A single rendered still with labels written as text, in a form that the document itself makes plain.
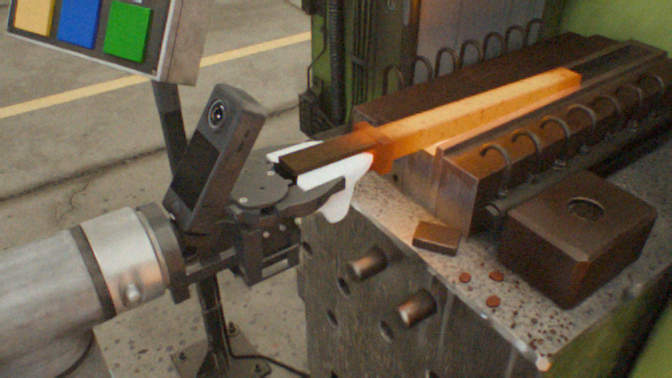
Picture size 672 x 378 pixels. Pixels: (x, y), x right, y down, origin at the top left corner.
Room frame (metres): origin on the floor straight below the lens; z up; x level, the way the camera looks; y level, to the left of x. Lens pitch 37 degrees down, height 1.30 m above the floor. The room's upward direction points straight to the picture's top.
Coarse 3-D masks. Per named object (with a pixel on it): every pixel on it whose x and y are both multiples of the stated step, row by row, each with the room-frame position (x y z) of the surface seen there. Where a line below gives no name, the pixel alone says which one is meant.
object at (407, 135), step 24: (552, 72) 0.62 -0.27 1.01; (480, 96) 0.55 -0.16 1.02; (504, 96) 0.55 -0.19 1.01; (528, 96) 0.56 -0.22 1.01; (408, 120) 0.48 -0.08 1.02; (432, 120) 0.49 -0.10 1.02; (456, 120) 0.49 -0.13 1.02; (480, 120) 0.51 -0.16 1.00; (336, 144) 0.43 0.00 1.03; (360, 144) 0.43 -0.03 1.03; (384, 144) 0.43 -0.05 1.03; (408, 144) 0.45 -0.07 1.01; (432, 144) 0.47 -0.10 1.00; (288, 168) 0.39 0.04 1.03; (312, 168) 0.39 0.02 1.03; (384, 168) 0.43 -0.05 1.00
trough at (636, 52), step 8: (624, 48) 0.72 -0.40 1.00; (632, 48) 0.73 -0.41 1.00; (640, 48) 0.72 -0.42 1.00; (600, 56) 0.69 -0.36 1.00; (608, 56) 0.70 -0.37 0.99; (616, 56) 0.71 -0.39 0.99; (624, 56) 0.72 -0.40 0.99; (632, 56) 0.72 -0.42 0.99; (640, 56) 0.71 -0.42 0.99; (584, 64) 0.67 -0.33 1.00; (592, 64) 0.68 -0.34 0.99; (600, 64) 0.69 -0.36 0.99; (608, 64) 0.69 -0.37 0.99; (616, 64) 0.69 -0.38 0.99; (624, 64) 0.69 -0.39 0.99; (576, 72) 0.66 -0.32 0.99; (584, 72) 0.67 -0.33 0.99; (592, 72) 0.67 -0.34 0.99; (600, 72) 0.67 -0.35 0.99; (584, 80) 0.65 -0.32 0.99; (432, 152) 0.48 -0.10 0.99
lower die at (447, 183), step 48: (528, 48) 0.76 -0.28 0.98; (576, 48) 0.74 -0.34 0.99; (384, 96) 0.61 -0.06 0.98; (432, 96) 0.59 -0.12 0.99; (576, 96) 0.59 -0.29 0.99; (624, 96) 0.59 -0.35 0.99; (480, 144) 0.48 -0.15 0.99; (528, 144) 0.48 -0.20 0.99; (576, 144) 0.52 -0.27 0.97; (432, 192) 0.47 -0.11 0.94; (480, 192) 0.43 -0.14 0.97
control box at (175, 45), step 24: (120, 0) 0.79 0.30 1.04; (144, 0) 0.77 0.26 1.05; (168, 0) 0.75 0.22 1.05; (192, 0) 0.77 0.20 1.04; (168, 24) 0.73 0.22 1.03; (192, 24) 0.77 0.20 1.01; (72, 48) 0.79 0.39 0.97; (96, 48) 0.77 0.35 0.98; (168, 48) 0.72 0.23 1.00; (192, 48) 0.76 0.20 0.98; (144, 72) 0.71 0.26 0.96; (168, 72) 0.71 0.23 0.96; (192, 72) 0.75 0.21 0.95
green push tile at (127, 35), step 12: (120, 12) 0.77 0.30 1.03; (132, 12) 0.76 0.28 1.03; (144, 12) 0.75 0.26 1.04; (108, 24) 0.77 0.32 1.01; (120, 24) 0.76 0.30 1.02; (132, 24) 0.75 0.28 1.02; (144, 24) 0.74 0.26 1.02; (108, 36) 0.76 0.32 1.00; (120, 36) 0.75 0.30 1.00; (132, 36) 0.74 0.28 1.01; (144, 36) 0.73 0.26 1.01; (108, 48) 0.75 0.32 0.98; (120, 48) 0.74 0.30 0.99; (132, 48) 0.73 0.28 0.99; (144, 48) 0.73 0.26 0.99; (132, 60) 0.72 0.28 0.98; (144, 60) 0.72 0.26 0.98
